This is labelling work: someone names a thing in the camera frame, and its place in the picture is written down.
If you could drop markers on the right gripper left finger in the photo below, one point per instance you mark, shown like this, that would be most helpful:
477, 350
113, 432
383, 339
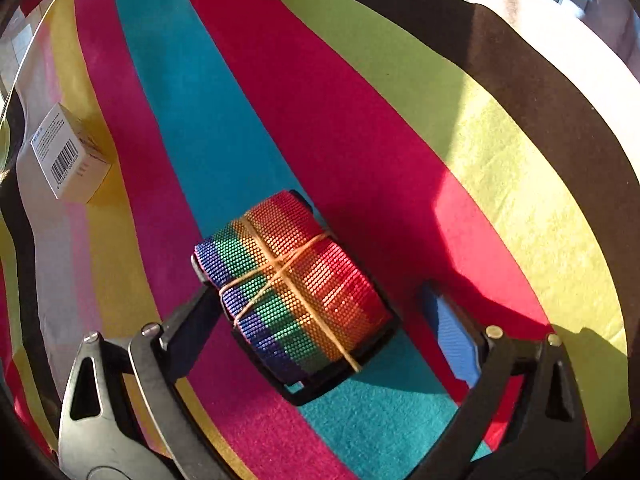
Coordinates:
99, 436

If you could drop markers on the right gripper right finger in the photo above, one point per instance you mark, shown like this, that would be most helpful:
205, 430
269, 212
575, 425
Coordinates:
522, 417

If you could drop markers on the white blue medicine box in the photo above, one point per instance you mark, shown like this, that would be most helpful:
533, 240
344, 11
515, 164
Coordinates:
71, 162

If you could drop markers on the striped colourful blanket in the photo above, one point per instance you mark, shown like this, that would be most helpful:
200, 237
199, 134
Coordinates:
317, 162

